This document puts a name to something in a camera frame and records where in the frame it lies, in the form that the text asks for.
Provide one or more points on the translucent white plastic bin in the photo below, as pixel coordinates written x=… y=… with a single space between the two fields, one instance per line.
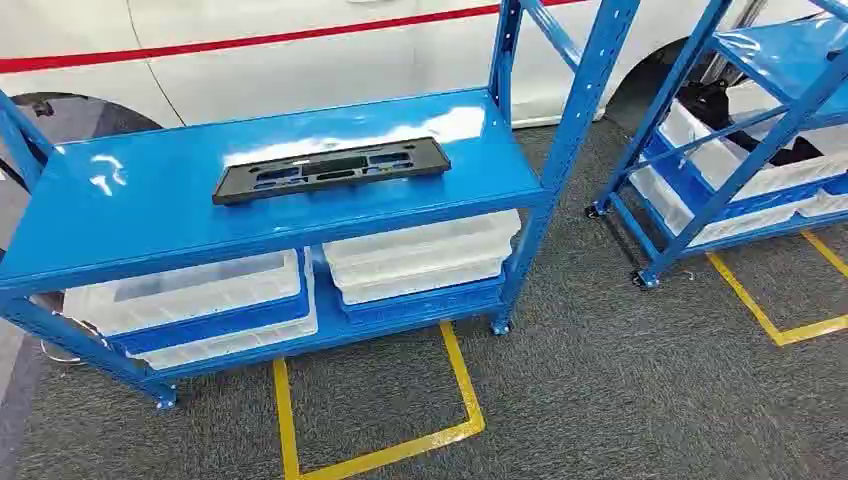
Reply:
x=662 y=199
x=232 y=346
x=199 y=298
x=411 y=285
x=828 y=204
x=715 y=162
x=411 y=242

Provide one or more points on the white car with red stripe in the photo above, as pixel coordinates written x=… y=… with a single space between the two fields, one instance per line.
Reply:
x=265 y=66

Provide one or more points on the blue metal shelf rack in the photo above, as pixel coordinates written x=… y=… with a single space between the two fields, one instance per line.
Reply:
x=762 y=152
x=166 y=199

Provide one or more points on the black plastic car part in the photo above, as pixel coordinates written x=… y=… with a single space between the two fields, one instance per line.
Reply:
x=705 y=106

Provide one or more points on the black plastic license plate frame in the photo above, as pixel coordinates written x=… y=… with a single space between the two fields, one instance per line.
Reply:
x=331 y=169

